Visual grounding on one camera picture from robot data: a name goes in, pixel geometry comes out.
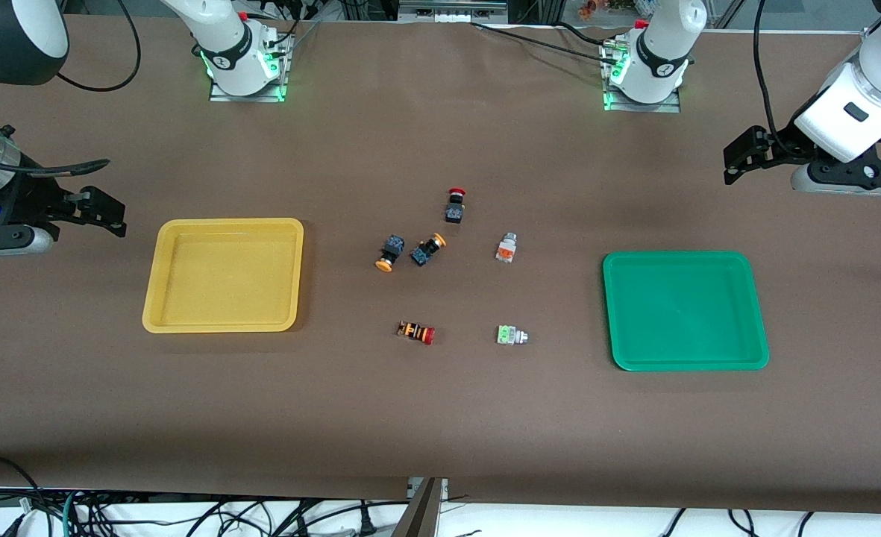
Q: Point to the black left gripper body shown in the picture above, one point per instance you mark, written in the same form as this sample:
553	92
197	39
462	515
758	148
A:
782	151

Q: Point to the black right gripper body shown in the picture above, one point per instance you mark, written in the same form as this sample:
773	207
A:
28	200

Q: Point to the silver button switch orange block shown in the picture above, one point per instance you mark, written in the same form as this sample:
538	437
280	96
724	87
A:
506	248

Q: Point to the silver button switch green block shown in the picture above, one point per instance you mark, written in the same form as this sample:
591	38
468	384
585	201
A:
509	335

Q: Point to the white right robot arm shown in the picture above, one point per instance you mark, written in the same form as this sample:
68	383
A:
224	37

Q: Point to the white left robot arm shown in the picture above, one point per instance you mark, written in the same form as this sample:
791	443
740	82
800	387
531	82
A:
880	97

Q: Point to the yellow plastic tray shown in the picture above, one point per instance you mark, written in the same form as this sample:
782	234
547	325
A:
224	276

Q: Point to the green plastic tray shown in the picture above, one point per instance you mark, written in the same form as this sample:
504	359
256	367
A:
682	309

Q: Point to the colourful small background objects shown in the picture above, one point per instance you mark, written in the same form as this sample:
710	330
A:
597	7

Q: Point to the red mushroom button black base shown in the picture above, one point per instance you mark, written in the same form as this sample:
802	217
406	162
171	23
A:
454	209

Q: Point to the red button orange striped base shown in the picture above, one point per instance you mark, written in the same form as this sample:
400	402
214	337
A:
415	332

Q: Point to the brown table cover sheet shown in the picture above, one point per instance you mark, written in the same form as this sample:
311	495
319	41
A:
410	418

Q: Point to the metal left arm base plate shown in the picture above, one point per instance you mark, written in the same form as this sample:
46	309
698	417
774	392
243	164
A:
612	107

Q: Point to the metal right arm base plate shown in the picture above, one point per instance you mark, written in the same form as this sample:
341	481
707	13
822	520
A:
216	95

